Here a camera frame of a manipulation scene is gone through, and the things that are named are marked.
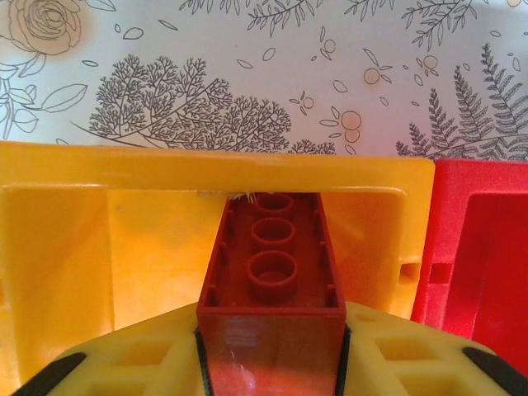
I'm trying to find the long red lego brick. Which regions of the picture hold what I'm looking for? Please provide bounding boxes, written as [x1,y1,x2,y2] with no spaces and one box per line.
[196,192,347,396]

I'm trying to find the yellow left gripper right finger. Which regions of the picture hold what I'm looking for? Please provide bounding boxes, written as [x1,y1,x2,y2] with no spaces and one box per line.
[334,302,528,396]

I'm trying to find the red plastic container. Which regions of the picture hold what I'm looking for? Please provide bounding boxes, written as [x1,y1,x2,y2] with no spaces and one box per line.
[411,158,528,366]

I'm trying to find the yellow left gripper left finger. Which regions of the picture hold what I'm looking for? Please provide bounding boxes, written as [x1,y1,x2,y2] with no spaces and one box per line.
[12,304,210,396]

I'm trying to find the yellow plastic container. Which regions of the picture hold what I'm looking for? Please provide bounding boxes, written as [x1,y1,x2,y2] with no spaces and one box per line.
[0,139,438,396]

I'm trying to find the floral patterned table cover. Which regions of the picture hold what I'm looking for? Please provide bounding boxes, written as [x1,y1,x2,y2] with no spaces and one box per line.
[0,0,528,164]

